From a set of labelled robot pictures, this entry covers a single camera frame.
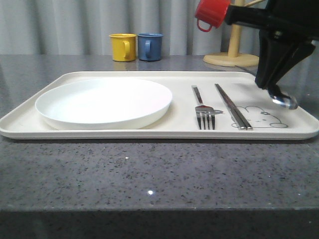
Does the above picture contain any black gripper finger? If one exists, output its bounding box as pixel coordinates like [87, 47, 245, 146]
[255, 30, 282, 89]
[270, 42, 316, 87]

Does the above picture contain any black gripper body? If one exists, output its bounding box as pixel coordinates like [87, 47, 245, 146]
[224, 0, 319, 45]

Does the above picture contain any steel spoon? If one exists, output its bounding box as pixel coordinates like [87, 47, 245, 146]
[267, 85, 298, 110]

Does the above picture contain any steel chopstick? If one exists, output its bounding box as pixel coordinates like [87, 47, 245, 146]
[215, 84, 248, 130]
[226, 94, 253, 130]

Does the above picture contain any steel fork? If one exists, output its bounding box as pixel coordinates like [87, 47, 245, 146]
[191, 85, 215, 130]

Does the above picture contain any white round plate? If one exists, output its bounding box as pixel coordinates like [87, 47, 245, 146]
[35, 77, 172, 130]

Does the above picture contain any wooden mug tree stand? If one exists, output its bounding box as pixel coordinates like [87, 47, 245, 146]
[200, 0, 259, 67]

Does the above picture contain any red enamel mug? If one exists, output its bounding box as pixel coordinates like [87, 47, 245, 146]
[195, 0, 231, 32]

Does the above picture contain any blue enamel mug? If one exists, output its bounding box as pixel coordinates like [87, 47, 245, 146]
[138, 33, 163, 61]

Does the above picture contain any yellow enamel mug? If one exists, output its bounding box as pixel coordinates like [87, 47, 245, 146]
[109, 33, 137, 62]

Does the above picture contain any grey curtain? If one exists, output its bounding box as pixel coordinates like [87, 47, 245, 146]
[0, 0, 319, 56]

